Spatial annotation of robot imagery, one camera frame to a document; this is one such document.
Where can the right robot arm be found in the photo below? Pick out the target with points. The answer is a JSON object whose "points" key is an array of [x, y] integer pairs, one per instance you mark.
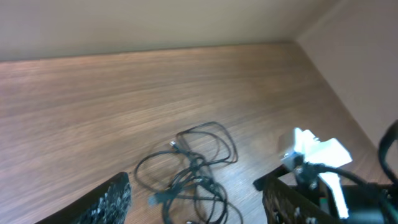
{"points": [[361, 209]]}

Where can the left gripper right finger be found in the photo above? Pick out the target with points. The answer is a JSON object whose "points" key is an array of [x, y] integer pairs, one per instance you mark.
{"points": [[292, 204]]}

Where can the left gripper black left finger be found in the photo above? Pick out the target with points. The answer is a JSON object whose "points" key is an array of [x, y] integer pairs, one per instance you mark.
{"points": [[108, 203]]}

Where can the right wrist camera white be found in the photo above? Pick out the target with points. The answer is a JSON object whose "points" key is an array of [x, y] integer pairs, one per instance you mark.
{"points": [[301, 151]]}

